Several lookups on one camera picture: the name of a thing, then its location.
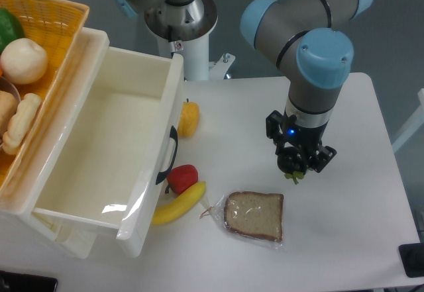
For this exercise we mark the yellow bell pepper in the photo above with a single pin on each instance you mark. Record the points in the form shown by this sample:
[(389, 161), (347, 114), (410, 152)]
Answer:
[(189, 119)]

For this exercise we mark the open upper white drawer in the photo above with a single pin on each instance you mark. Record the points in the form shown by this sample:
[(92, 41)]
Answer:
[(109, 174)]

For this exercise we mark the white frame at right edge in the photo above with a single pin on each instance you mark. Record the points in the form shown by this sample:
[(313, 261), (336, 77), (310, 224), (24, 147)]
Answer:
[(410, 126)]

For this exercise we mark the black device at right edge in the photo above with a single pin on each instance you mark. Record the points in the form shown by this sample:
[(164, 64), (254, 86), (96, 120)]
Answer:
[(412, 259)]

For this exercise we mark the round brown bun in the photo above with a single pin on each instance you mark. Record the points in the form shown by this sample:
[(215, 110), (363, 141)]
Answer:
[(8, 109)]

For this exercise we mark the green bell pepper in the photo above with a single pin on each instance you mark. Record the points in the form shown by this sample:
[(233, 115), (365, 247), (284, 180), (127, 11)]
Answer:
[(11, 28)]

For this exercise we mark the yellow banana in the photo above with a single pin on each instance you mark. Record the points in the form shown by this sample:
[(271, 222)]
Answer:
[(180, 205)]

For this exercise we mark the pale peach fruit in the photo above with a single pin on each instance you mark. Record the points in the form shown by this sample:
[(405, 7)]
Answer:
[(23, 61)]

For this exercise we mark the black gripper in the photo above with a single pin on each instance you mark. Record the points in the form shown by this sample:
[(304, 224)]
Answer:
[(283, 130)]

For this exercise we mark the black object bottom left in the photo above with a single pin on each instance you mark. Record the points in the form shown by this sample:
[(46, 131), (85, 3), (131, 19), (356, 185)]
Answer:
[(21, 282)]

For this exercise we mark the bagged bread slice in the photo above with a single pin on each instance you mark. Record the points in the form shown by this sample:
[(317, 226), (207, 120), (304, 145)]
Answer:
[(251, 216)]

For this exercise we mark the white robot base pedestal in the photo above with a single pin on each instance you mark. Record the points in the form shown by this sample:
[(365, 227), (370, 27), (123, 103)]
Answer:
[(185, 30)]

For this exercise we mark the dark purple mangosteen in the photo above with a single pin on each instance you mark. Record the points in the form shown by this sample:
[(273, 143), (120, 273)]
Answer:
[(291, 164)]

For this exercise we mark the red bell pepper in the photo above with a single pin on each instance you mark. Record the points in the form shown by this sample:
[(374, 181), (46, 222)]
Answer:
[(181, 178)]

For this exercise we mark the beige bread roll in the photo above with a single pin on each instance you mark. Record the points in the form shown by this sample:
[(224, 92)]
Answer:
[(19, 123)]

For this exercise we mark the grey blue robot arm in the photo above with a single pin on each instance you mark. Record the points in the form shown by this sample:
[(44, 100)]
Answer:
[(300, 38)]

